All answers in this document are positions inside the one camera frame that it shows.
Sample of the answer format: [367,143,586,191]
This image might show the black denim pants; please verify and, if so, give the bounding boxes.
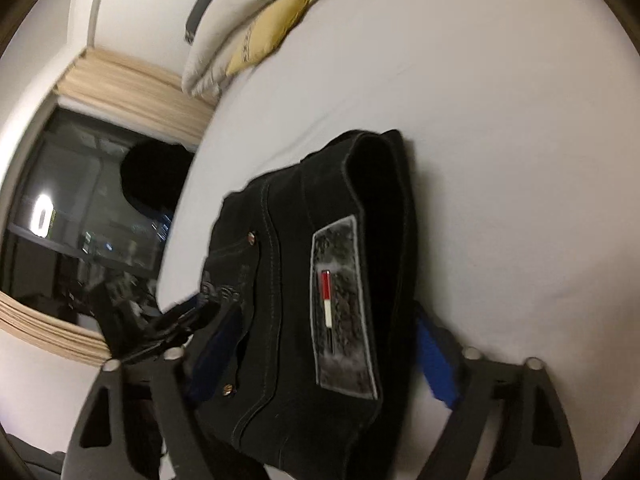
[188,130,416,479]

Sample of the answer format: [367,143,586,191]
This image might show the beige curtain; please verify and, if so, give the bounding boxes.
[1,48,214,366]

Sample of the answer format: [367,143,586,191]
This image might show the yellow cushion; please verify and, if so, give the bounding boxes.
[227,0,310,76]

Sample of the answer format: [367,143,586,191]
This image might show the dark window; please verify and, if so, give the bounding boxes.
[1,108,172,325]

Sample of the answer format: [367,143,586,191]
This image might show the black round object by window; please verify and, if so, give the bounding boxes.
[119,139,194,220]

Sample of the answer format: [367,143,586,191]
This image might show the grey white folded duvet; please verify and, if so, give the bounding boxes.
[181,0,274,101]

